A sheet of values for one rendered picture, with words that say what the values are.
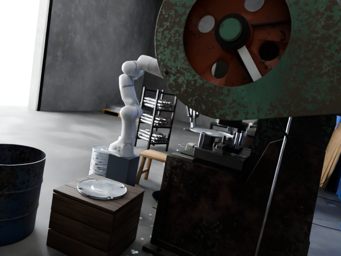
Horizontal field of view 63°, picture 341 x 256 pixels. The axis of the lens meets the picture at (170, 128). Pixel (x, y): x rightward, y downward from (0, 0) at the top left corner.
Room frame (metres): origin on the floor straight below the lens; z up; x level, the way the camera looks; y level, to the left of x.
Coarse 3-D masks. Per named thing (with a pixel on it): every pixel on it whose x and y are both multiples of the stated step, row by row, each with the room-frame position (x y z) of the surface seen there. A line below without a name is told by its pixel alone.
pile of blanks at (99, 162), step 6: (96, 156) 2.57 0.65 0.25; (102, 156) 2.58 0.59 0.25; (108, 156) 2.56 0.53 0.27; (96, 162) 2.57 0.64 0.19; (102, 162) 2.56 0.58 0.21; (90, 168) 2.62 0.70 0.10; (96, 168) 2.57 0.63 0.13; (102, 168) 2.58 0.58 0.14; (90, 174) 2.61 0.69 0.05; (96, 174) 2.56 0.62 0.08; (102, 174) 2.56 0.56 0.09
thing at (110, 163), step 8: (112, 160) 2.03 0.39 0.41; (120, 160) 2.01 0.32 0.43; (128, 160) 1.99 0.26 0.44; (136, 160) 2.10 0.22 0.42; (112, 168) 2.03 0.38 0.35; (120, 168) 2.01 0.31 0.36; (128, 168) 1.99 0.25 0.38; (136, 168) 2.13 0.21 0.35; (112, 176) 2.03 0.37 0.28; (120, 176) 2.00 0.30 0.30; (128, 176) 2.02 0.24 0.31; (136, 176) 2.15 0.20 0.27; (128, 184) 2.04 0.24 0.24
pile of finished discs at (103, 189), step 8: (80, 184) 1.58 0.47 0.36; (88, 184) 1.61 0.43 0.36; (96, 184) 1.61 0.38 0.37; (104, 184) 1.64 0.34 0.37; (112, 184) 1.68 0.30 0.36; (120, 184) 1.70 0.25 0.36; (80, 192) 1.49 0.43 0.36; (88, 192) 1.50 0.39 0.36; (96, 192) 1.52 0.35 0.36; (104, 192) 1.54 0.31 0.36; (112, 192) 1.56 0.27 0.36; (120, 192) 1.58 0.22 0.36
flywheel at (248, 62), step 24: (216, 0) 1.47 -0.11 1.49; (240, 0) 1.42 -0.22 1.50; (264, 0) 1.38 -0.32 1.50; (192, 24) 1.51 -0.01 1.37; (216, 24) 1.46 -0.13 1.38; (240, 24) 1.28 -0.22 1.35; (288, 24) 1.33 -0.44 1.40; (192, 48) 1.50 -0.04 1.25; (216, 48) 1.45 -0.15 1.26; (240, 48) 1.35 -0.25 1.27; (240, 72) 1.39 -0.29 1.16; (264, 72) 1.35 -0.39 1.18
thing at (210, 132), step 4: (196, 128) 1.92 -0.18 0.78; (200, 128) 1.96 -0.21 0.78; (204, 128) 1.97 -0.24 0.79; (196, 132) 1.73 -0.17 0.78; (200, 132) 1.76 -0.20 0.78; (204, 132) 1.79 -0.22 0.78; (208, 132) 1.79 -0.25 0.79; (212, 132) 1.82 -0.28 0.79; (216, 132) 1.86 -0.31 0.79; (220, 132) 1.95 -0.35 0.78; (212, 136) 1.69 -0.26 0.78; (216, 136) 1.69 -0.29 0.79; (220, 136) 1.75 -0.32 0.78; (228, 136) 1.82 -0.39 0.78; (232, 136) 1.81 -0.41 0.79
